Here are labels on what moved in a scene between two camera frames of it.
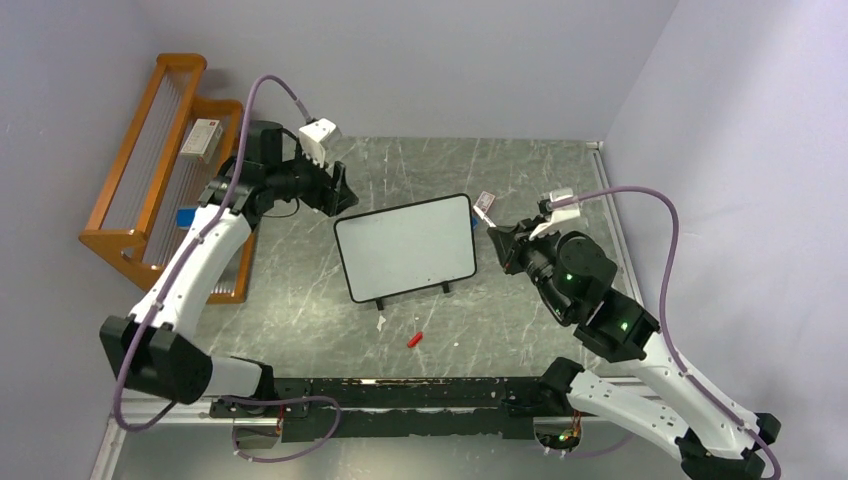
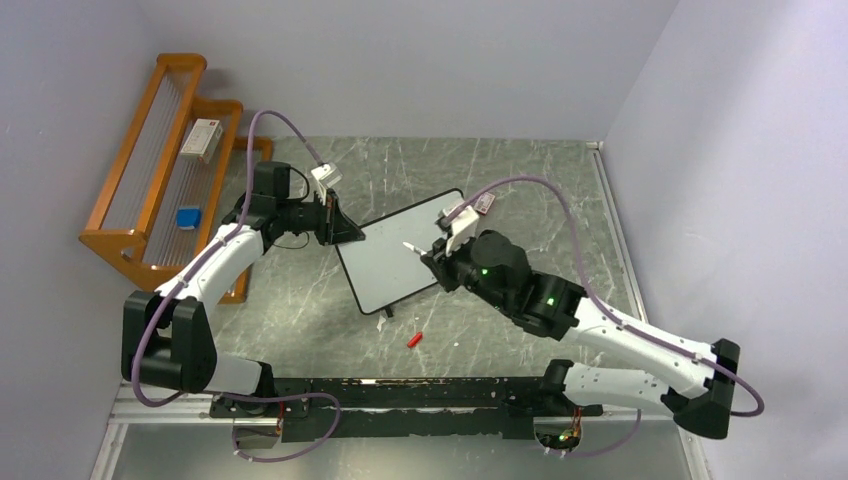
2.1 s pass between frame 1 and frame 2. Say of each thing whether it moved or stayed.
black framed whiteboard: stayed
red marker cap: stayed
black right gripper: moved
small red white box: stayed
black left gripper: moved
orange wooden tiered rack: stayed
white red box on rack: stayed
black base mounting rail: stayed
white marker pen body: moved
